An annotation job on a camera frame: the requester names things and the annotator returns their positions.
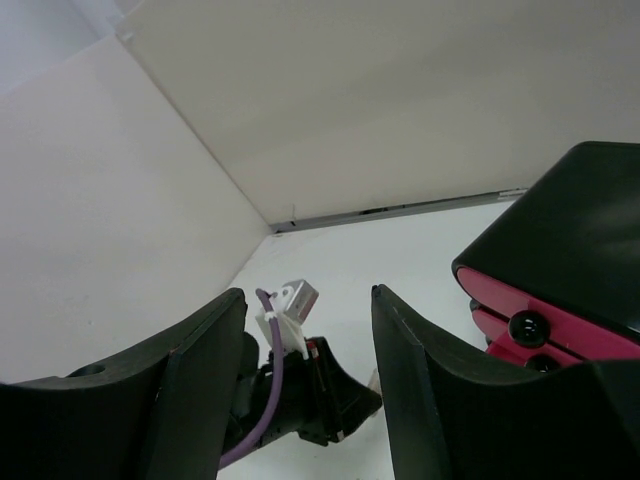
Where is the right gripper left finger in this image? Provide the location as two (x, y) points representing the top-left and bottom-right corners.
(1, 288), (247, 479)

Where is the black drawer organizer box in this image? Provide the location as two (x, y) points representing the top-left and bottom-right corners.
(452, 141), (639, 339)

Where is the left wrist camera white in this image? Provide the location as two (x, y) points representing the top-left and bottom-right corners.
(255, 279), (319, 360)

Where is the pink drawer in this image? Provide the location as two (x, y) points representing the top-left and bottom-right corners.
(486, 337), (577, 373)
(472, 309), (584, 364)
(456, 267), (639, 360)

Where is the aluminium rail back edge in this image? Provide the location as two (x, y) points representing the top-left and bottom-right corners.
(270, 187), (527, 234)

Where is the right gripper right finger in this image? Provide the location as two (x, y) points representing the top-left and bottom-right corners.
(371, 285), (639, 479)

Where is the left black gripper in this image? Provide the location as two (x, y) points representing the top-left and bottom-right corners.
(222, 335), (382, 454)

